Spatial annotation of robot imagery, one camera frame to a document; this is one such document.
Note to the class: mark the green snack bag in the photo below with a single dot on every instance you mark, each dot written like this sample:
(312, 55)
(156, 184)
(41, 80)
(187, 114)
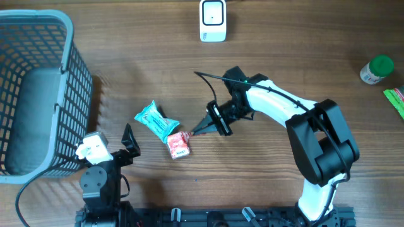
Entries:
(396, 98)

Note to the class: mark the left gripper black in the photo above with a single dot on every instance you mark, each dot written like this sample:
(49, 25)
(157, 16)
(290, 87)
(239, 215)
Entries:
(125, 157)

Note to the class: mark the red coffee stick sachet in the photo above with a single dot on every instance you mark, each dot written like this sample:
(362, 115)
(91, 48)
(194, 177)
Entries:
(188, 134)

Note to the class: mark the grey plastic basket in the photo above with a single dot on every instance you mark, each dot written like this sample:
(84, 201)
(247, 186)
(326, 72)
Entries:
(46, 95)

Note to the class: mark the white barcode scanner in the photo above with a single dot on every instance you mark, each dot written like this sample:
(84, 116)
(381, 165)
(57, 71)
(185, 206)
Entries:
(212, 20)

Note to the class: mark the green lid jar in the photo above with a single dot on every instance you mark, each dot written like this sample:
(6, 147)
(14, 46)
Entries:
(377, 69)

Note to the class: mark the teal wet wipes pack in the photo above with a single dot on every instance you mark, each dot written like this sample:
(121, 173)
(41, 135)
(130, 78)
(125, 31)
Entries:
(162, 127)

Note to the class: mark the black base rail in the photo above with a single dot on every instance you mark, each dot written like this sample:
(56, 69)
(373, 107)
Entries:
(270, 217)

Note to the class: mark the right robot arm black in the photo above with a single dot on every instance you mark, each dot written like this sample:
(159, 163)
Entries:
(323, 146)

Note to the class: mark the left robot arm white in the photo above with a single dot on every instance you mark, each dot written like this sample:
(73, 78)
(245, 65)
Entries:
(101, 182)

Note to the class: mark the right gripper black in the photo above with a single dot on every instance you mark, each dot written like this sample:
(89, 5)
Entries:
(221, 125)

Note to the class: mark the red small box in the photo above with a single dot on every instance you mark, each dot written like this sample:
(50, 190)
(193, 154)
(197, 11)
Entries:
(178, 145)

